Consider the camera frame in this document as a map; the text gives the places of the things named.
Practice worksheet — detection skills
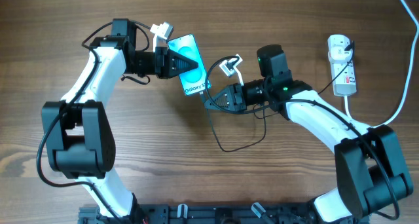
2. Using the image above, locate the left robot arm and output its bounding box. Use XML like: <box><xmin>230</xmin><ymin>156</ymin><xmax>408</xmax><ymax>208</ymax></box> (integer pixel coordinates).
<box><xmin>36</xmin><ymin>18</ymin><xmax>198</xmax><ymax>223</ymax></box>

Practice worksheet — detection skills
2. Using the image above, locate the teal screen smartphone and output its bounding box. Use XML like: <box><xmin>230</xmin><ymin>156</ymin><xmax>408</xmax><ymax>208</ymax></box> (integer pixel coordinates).
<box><xmin>168</xmin><ymin>34</ymin><xmax>206</xmax><ymax>96</ymax></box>

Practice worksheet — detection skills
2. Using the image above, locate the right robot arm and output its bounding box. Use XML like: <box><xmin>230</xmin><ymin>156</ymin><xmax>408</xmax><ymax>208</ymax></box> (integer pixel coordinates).
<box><xmin>204</xmin><ymin>45</ymin><xmax>413</xmax><ymax>223</ymax></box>

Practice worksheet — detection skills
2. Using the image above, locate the white power strip cord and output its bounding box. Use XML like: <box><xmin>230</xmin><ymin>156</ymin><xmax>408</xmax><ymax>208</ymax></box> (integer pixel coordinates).
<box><xmin>343</xmin><ymin>0</ymin><xmax>419</xmax><ymax>127</ymax></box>

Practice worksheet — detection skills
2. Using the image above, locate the black charger cable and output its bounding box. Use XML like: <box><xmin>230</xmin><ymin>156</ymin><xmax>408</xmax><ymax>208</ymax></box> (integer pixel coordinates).
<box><xmin>198</xmin><ymin>40</ymin><xmax>357</xmax><ymax>153</ymax></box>

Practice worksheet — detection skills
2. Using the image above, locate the black mounting rail base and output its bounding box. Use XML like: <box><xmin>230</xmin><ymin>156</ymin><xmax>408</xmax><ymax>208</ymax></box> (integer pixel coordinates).
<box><xmin>77</xmin><ymin>202</ymin><xmax>371</xmax><ymax>224</ymax></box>

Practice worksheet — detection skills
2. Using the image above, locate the white power strip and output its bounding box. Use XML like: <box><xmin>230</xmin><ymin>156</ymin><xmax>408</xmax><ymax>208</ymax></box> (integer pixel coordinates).
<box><xmin>327</xmin><ymin>34</ymin><xmax>357</xmax><ymax>96</ymax></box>

